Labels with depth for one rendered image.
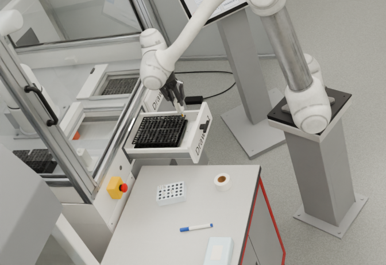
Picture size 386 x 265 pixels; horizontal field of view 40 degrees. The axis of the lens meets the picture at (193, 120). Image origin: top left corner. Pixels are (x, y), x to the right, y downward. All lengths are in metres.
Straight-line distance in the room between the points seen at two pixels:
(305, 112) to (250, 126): 1.48
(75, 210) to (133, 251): 0.31
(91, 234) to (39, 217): 0.91
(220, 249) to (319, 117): 0.64
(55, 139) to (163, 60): 0.51
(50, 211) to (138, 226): 0.77
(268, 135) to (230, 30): 0.77
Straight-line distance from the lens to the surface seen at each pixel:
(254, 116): 3.57
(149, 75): 2.07
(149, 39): 2.20
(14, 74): 1.90
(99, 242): 2.52
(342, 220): 3.03
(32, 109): 1.95
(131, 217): 2.38
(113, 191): 2.32
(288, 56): 2.05
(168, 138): 2.42
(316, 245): 2.97
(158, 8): 4.28
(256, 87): 3.44
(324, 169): 2.64
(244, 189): 2.27
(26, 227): 1.54
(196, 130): 2.35
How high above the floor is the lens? 2.45
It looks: 39 degrees down
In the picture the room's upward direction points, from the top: 23 degrees counter-clockwise
